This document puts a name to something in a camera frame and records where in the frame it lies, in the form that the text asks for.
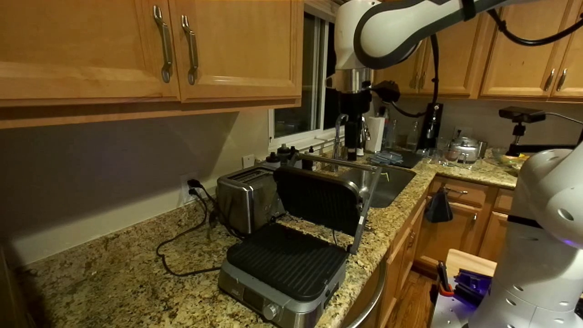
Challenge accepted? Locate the orange and black clamp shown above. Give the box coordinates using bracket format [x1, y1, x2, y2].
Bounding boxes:
[436, 261, 455, 297]

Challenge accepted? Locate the glass bowl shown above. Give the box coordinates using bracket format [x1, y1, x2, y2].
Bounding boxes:
[491, 147, 530, 168]

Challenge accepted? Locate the black pot holder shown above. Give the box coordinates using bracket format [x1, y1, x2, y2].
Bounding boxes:
[424, 189, 454, 224]

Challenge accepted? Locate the sandwich maker lid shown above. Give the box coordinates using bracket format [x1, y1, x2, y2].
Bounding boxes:
[273, 153, 384, 256]

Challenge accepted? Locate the silver toaster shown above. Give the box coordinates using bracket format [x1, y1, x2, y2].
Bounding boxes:
[216, 166, 286, 236]

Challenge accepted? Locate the dishwasher handle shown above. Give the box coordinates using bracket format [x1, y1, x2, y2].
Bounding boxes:
[345, 259, 388, 328]

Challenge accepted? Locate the metal cabinet door handle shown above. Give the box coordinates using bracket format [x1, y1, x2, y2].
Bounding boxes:
[152, 5, 174, 84]
[181, 15, 199, 86]

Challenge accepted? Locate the wooden wall cabinet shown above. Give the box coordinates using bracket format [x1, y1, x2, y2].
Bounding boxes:
[0, 0, 305, 131]

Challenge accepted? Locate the blue gear box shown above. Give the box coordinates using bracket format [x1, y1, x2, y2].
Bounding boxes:
[453, 268, 493, 307]

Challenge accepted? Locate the steel sink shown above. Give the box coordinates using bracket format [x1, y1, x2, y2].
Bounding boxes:
[341, 164, 417, 209]

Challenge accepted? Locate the steel kettle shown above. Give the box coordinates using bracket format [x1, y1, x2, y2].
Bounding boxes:
[448, 136, 482, 164]

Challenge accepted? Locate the blue cloth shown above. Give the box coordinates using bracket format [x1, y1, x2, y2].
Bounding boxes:
[368, 150, 404, 166]

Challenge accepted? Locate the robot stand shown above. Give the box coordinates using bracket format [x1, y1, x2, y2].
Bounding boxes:
[430, 248, 583, 328]

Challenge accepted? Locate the wooden drawer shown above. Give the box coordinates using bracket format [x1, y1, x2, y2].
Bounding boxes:
[430, 177, 491, 209]

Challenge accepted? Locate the dark drying mat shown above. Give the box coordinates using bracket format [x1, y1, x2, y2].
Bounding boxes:
[391, 148, 425, 169]

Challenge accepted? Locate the wooden base cabinet door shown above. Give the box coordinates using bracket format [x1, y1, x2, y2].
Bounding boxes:
[415, 202, 484, 270]

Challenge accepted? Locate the camera on mount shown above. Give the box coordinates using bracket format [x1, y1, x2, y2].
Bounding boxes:
[498, 106, 547, 158]

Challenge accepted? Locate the wall cabinet door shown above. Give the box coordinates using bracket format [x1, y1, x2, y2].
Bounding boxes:
[0, 0, 181, 102]
[169, 0, 304, 103]

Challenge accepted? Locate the window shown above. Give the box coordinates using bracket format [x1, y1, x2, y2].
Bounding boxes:
[268, 4, 341, 147]

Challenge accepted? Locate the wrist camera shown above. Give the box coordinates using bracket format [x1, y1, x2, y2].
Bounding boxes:
[373, 80, 401, 103]

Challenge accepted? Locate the wooden board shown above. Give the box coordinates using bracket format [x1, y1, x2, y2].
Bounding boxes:
[444, 248, 498, 279]

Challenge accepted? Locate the row of wooden wall cabinets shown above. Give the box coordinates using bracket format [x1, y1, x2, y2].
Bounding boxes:
[373, 0, 583, 103]

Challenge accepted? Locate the drinking glass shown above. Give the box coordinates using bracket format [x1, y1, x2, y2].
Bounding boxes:
[433, 137, 451, 165]

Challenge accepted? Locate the wall socket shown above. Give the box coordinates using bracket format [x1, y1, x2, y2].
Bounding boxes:
[179, 172, 201, 204]

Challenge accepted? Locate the sandwich maker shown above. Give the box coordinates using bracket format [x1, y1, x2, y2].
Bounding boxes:
[217, 153, 384, 328]

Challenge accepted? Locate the chrome tap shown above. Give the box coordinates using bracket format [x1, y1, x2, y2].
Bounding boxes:
[331, 114, 350, 173]

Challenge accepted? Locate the black cable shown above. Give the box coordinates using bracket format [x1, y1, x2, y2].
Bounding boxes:
[156, 179, 249, 277]

